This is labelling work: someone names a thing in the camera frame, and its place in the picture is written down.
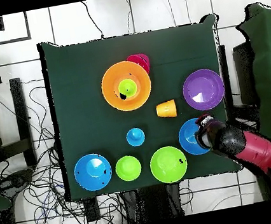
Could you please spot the blue plastic bowl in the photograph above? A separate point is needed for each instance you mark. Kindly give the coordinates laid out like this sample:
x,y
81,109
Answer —
x,y
187,137
92,172

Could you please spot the orange plastic cup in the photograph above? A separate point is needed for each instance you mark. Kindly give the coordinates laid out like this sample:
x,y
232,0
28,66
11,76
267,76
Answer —
x,y
166,109

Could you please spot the green plastic cup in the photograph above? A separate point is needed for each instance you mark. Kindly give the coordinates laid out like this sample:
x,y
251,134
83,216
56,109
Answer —
x,y
127,87

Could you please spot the small pink-red bowl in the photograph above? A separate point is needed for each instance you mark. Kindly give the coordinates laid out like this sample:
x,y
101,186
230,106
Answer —
x,y
140,60

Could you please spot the large yellow-orange bowl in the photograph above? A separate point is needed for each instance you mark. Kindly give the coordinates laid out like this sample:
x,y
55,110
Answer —
x,y
111,93

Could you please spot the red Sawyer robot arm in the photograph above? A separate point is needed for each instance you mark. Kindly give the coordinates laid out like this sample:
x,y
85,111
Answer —
x,y
261,151

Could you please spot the purple shallow bowl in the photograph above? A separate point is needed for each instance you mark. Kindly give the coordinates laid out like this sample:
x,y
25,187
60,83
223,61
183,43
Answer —
x,y
204,89

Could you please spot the large green bowl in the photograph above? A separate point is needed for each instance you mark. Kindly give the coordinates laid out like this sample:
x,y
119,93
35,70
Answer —
x,y
168,164

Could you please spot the blue plastic cup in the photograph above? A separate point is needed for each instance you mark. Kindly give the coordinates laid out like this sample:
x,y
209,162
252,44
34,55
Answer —
x,y
135,137

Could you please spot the small green bowl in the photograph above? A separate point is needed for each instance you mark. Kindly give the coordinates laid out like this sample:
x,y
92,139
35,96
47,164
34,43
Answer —
x,y
128,168

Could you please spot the dark green tablecloth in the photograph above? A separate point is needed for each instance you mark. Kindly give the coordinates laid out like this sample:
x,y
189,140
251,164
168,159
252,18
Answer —
x,y
80,75

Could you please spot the dark grey stand foot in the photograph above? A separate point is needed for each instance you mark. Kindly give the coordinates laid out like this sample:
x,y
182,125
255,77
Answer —
x,y
16,181

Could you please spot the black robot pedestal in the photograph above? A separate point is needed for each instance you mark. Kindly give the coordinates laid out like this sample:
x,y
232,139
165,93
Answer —
x,y
157,203

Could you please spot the black metal frame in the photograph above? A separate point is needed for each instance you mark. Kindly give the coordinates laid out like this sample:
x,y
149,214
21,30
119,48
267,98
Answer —
x,y
21,111

